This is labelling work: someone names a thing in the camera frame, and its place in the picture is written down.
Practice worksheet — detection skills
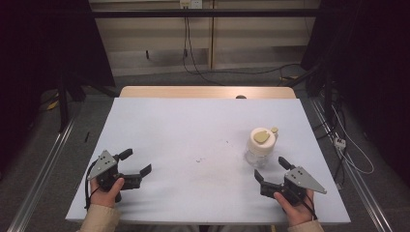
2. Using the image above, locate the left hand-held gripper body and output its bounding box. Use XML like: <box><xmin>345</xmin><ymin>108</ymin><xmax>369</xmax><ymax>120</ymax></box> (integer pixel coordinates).
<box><xmin>86</xmin><ymin>149</ymin><xmax>143</xmax><ymax>204</ymax></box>

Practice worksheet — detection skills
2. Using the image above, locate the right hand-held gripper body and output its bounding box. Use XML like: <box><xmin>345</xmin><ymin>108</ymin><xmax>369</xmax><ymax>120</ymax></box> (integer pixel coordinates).
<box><xmin>259</xmin><ymin>166</ymin><xmax>328</xmax><ymax>207</ymax></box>

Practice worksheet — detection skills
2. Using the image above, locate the clear bottle with cream lid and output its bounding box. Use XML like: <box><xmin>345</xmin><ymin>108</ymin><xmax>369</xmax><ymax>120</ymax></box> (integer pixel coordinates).
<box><xmin>245</xmin><ymin>126</ymin><xmax>280</xmax><ymax>168</ymax></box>

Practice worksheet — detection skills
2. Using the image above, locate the person's right hand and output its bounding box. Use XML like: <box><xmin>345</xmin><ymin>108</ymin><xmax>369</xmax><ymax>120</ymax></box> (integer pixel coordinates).
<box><xmin>273</xmin><ymin>188</ymin><xmax>318</xmax><ymax>227</ymax></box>

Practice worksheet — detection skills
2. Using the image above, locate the person's left hand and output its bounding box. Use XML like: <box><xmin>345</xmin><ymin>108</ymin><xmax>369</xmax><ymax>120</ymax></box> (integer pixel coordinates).
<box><xmin>89</xmin><ymin>177</ymin><xmax>126</xmax><ymax>209</ymax></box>

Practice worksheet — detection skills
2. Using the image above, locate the white table cover board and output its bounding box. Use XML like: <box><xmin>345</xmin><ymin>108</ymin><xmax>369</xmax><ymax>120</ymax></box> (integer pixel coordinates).
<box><xmin>65</xmin><ymin>97</ymin><xmax>352</xmax><ymax>225</ymax></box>

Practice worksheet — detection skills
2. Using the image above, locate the black metal stand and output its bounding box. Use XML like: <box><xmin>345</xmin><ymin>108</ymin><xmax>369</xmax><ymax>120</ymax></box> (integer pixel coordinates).
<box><xmin>55</xmin><ymin>72</ymin><xmax>118</xmax><ymax>133</ymax></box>

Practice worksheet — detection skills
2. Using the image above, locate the wooden table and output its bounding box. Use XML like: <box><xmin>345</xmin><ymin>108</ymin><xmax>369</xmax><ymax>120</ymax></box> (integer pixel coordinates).
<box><xmin>119</xmin><ymin>85</ymin><xmax>297</xmax><ymax>100</ymax></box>

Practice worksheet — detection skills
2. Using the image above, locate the black curtain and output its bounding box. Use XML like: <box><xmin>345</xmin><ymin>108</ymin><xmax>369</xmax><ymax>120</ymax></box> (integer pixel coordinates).
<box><xmin>0</xmin><ymin>0</ymin><xmax>116</xmax><ymax>168</ymax></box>
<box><xmin>301</xmin><ymin>0</ymin><xmax>410</xmax><ymax>187</ymax></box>

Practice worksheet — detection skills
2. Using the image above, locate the black horizontal metal bar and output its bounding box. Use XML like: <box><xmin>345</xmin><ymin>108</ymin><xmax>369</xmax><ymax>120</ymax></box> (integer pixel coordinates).
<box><xmin>90</xmin><ymin>9</ymin><xmax>323</xmax><ymax>18</ymax></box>

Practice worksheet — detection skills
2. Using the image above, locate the right hand-held gripper black cable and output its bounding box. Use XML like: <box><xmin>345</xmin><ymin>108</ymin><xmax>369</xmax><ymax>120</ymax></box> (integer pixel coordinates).
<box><xmin>283</xmin><ymin>187</ymin><xmax>318</xmax><ymax>221</ymax></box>

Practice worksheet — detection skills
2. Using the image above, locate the hand-held gripper black cable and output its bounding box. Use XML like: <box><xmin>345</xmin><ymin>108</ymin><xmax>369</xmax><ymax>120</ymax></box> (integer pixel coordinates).
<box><xmin>84</xmin><ymin>159</ymin><xmax>100</xmax><ymax>211</ymax></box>
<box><xmin>283</xmin><ymin>187</ymin><xmax>318</xmax><ymax>221</ymax></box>

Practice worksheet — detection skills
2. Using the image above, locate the left hand-held gripper black cable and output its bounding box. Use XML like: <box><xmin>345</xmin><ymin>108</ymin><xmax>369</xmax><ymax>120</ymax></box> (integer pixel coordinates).
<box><xmin>84</xmin><ymin>159</ymin><xmax>100</xmax><ymax>211</ymax></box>

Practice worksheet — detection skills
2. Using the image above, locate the aluminium floor rail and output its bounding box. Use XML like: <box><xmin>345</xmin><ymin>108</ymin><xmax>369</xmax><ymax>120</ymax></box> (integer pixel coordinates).
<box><xmin>308</xmin><ymin>98</ymin><xmax>395</xmax><ymax>232</ymax></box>
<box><xmin>6</xmin><ymin>118</ymin><xmax>77</xmax><ymax>232</ymax></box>

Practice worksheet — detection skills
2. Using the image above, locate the white cable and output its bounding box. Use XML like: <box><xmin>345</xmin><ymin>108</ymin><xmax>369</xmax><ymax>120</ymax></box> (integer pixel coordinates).
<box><xmin>331</xmin><ymin>105</ymin><xmax>375</xmax><ymax>176</ymax></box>

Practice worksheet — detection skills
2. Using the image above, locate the black floor cable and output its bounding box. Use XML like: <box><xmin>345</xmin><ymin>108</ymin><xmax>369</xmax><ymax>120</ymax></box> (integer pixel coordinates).
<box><xmin>192</xmin><ymin>63</ymin><xmax>304</xmax><ymax>76</ymax></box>

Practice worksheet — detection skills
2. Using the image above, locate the black hanging cable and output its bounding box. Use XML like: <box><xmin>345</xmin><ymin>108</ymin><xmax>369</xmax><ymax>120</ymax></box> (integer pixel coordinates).
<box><xmin>182</xmin><ymin>8</ymin><xmax>224</xmax><ymax>87</ymax></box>

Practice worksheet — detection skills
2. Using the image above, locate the white wall socket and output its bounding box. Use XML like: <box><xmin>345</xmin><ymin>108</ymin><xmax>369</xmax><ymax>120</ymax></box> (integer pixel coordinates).
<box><xmin>179</xmin><ymin>0</ymin><xmax>203</xmax><ymax>10</ymax></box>

